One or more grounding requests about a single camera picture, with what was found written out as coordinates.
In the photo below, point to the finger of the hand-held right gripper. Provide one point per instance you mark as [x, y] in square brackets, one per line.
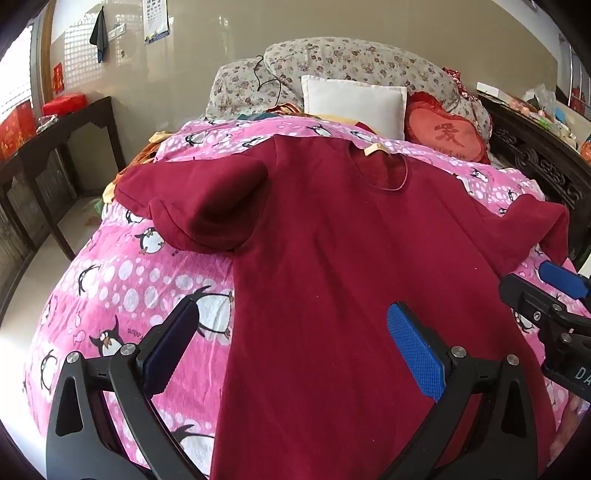
[531, 295]
[563, 279]

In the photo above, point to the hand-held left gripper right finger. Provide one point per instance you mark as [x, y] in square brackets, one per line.
[413, 346]

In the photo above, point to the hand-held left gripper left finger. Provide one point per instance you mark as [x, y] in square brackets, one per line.
[173, 341]

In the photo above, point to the dark red sweater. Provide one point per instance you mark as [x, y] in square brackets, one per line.
[323, 277]

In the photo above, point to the pink penguin print blanket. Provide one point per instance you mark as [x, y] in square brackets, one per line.
[115, 286]

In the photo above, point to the carved dark wooden cabinet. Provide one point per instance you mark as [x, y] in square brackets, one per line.
[531, 143]

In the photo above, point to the clear plastic bag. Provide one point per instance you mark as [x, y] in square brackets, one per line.
[542, 98]

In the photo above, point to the red heart cushion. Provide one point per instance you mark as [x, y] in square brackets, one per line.
[443, 134]

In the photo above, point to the yellow cloth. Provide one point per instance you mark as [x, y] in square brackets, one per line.
[159, 145]

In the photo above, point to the white flat box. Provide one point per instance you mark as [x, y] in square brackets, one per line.
[491, 90]

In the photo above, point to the red patterned cloth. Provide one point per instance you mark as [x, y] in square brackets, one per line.
[459, 83]

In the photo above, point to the dark wooden side table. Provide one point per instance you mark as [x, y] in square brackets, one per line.
[87, 115]

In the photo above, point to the colourful folded cloth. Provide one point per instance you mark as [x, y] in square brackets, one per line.
[277, 112]

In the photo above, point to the white pillow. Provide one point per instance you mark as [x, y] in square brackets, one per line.
[351, 101]

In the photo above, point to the red gift box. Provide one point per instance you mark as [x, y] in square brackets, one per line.
[16, 131]

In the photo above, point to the red paper window sticker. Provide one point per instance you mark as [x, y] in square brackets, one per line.
[58, 77]

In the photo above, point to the floral pillows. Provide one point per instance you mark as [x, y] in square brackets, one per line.
[351, 60]

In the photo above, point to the window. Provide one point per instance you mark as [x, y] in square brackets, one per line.
[18, 69]

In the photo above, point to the dark hanging cloth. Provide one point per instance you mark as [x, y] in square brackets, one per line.
[99, 34]

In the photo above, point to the wall calendar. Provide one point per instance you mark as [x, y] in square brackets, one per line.
[156, 21]

